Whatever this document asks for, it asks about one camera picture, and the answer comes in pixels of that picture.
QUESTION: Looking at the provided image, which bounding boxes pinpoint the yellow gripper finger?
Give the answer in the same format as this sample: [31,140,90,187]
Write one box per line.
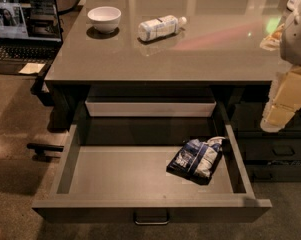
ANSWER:
[260,65,301,133]
[260,24,284,51]

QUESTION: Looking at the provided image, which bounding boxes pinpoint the blue chip bag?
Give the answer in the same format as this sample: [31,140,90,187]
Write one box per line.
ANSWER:
[166,136,225,185]

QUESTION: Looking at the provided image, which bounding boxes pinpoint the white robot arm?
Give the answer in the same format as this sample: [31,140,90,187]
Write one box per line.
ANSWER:
[260,1,301,133]

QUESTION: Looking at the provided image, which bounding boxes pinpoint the dark side drawer cabinet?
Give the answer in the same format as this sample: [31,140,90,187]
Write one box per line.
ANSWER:
[227,85,301,182]

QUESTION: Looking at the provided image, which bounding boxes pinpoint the open grey top drawer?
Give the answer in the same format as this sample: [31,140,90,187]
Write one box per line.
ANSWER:
[32,104,272,223]

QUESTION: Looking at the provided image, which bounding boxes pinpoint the clear plastic water bottle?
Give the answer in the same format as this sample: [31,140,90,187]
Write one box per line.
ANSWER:
[138,15,187,42]

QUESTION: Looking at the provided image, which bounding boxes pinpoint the white ceramic bowl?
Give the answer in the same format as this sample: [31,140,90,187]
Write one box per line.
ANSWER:
[87,6,121,33]

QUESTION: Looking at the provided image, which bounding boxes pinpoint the white paper note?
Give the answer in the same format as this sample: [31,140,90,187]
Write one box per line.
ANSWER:
[19,63,44,75]

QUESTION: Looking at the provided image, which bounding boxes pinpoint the open laptop computer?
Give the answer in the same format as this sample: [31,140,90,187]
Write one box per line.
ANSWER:
[0,0,63,75]

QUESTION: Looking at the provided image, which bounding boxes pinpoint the black chair base leg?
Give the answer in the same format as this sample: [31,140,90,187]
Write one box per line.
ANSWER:
[27,143,64,157]

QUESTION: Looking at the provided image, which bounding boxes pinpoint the metal drawer handle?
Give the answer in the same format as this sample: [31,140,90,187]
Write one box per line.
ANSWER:
[133,209,170,226]

